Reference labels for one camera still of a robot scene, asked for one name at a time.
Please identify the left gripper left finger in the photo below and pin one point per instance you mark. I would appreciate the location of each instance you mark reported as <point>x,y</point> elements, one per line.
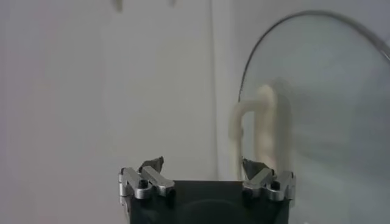
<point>152,184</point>

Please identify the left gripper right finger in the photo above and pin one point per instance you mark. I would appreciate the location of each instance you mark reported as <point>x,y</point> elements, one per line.
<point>268,185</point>

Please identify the round glass pot lid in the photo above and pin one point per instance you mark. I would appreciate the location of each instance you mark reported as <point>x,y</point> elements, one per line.
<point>335,91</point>

